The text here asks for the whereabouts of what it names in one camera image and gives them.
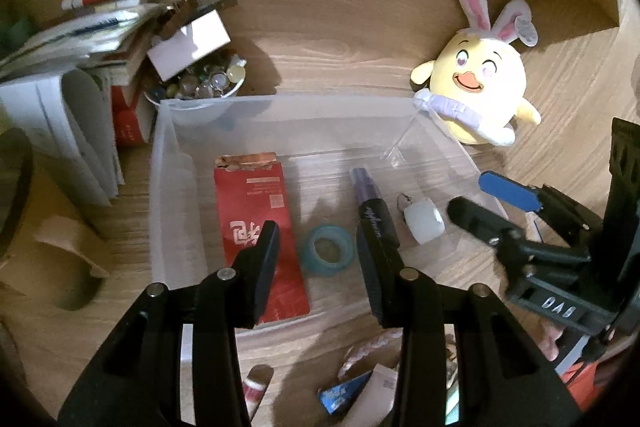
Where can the red paper envelope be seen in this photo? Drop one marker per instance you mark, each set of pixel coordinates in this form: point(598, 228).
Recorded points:
point(240, 212)

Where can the blue snack packet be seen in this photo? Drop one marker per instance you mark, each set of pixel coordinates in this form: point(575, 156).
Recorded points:
point(342, 394)

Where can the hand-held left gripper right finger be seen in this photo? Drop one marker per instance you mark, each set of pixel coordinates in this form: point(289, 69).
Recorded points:
point(372, 267)

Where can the white card box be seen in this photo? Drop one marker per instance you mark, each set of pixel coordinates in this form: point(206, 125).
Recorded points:
point(187, 44)

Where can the person's right forearm orange sleeve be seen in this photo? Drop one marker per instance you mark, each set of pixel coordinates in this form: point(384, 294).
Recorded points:
point(590, 384)

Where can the white printed paper slip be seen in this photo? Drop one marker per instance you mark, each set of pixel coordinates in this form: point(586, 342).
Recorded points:
point(380, 394)

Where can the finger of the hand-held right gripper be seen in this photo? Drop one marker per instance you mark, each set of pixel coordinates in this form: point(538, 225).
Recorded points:
point(507, 188)
point(475, 214)

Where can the brown mug with dark lid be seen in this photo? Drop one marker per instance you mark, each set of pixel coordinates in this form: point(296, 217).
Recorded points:
point(65, 257)

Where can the clear plastic storage box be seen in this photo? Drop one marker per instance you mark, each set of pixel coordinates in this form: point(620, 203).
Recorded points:
point(330, 127)

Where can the teal tape roll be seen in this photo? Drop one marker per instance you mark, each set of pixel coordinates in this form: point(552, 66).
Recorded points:
point(312, 252)

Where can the yellow chick plush toy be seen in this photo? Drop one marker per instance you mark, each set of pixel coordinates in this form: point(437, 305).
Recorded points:
point(480, 82)

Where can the red carton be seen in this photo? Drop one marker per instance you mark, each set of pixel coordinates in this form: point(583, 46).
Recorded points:
point(131, 119)

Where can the person's right hand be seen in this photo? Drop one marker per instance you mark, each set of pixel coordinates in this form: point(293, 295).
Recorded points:
point(551, 344)

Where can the purple spray pen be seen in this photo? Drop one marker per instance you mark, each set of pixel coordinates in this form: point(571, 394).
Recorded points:
point(372, 207)

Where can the red and white tube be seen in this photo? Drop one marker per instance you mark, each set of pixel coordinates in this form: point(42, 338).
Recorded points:
point(255, 389)

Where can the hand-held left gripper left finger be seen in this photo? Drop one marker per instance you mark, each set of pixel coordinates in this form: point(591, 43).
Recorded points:
point(264, 268)

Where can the stack of books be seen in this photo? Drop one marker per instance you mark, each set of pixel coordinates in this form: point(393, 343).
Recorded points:
point(100, 37)

